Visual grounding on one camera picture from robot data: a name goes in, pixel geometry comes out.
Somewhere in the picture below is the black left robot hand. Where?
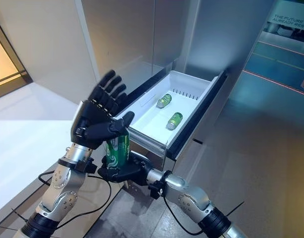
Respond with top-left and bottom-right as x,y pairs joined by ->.
71,69 -> 135,150

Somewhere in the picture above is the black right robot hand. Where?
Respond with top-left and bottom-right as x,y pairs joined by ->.
97,151 -> 152,186

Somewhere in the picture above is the tall green beer can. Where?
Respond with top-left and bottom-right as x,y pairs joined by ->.
105,128 -> 131,175

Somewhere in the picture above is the steel fridge drawer front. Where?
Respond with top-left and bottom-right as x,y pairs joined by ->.
164,70 -> 231,176

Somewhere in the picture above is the stainless steel fridge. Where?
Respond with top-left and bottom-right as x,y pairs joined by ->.
81,0 -> 278,176

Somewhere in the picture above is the white plastic drawer bin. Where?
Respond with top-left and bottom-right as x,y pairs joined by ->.
112,70 -> 218,159

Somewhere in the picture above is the small green drink can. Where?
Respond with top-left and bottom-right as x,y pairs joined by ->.
156,93 -> 173,109
166,112 -> 184,130

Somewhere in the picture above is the white tall side panel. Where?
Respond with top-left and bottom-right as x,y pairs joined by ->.
0,0 -> 104,123

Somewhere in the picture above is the dark framed lit window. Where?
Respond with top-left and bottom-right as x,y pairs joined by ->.
0,17 -> 33,101

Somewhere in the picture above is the white printed sign board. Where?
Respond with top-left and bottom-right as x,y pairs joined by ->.
262,13 -> 304,35

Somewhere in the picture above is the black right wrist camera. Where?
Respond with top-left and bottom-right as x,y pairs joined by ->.
148,180 -> 165,199

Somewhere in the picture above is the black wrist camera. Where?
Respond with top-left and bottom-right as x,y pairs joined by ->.
77,158 -> 98,175
148,180 -> 165,199

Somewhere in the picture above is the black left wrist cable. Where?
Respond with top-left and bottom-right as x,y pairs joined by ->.
37,170 -> 112,223

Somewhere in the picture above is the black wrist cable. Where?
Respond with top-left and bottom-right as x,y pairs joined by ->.
37,170 -> 112,223
163,195 -> 204,237

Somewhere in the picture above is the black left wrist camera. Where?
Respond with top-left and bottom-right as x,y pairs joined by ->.
77,158 -> 98,175

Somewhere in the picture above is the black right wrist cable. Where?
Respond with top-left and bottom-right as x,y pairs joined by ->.
163,195 -> 204,237

